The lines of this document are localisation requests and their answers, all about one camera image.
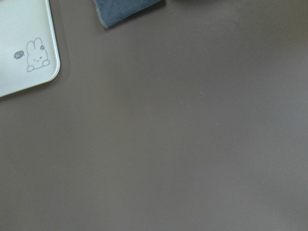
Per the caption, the cream rabbit tray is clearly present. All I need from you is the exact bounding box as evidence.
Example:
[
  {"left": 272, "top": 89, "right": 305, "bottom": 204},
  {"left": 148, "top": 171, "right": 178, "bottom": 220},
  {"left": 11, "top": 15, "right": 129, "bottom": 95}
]
[{"left": 0, "top": 0, "right": 60, "bottom": 96}]

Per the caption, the grey folded cloth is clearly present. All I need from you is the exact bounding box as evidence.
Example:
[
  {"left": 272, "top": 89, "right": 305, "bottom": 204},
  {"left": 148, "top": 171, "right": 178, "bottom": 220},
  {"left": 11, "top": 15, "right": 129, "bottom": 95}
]
[{"left": 94, "top": 0, "right": 161, "bottom": 28}]

